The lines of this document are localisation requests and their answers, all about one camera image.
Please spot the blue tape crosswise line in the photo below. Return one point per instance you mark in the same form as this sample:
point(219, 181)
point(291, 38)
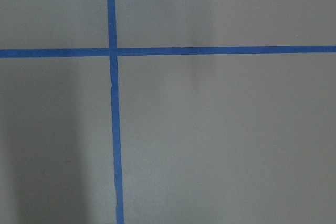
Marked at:
point(86, 52)

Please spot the blue tape lengthwise line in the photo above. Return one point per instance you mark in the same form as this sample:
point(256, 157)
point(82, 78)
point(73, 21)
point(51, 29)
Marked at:
point(116, 134)

